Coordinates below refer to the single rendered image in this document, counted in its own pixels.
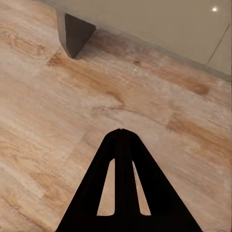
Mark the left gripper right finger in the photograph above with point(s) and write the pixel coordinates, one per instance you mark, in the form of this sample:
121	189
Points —
168	212

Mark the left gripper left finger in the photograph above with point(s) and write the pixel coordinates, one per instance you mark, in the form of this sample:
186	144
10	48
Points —
81	215

